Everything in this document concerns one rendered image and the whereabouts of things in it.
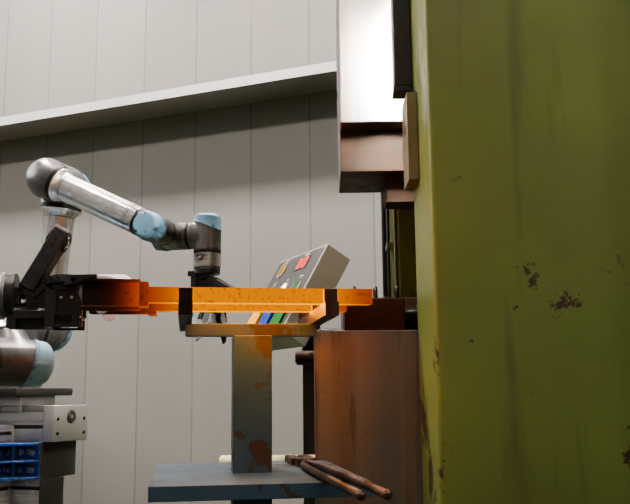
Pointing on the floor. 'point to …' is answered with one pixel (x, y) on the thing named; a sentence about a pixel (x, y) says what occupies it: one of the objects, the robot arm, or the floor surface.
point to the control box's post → (308, 411)
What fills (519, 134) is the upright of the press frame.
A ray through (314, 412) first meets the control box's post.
